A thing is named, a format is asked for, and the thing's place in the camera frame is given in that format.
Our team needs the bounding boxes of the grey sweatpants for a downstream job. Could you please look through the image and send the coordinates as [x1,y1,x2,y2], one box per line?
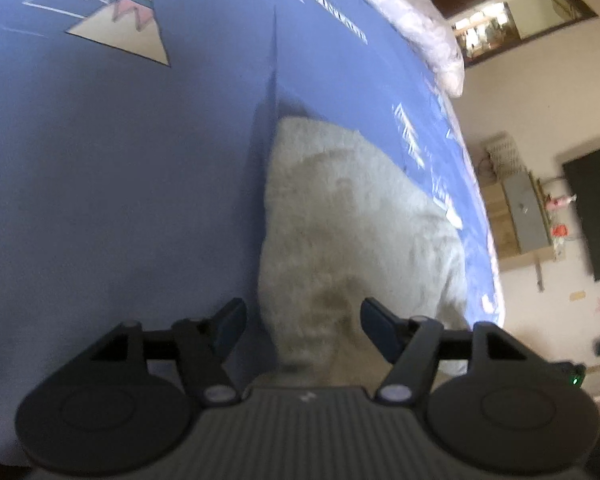
[258,117,468,390]

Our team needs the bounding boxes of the black wall television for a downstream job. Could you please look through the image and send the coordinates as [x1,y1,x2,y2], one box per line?
[562,149,600,281]

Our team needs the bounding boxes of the white lace bed skirt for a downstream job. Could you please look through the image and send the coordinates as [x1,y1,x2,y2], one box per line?
[365,0,465,98]

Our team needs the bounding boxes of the wooden wall shelf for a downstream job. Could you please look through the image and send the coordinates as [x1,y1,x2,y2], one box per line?
[480,171,565,273]

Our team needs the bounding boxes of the blue patterned bed sheet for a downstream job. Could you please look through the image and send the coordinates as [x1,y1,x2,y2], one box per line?
[0,0,505,465]

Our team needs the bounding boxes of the grey electrical box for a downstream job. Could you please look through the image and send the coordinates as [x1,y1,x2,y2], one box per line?
[503,172,552,254]

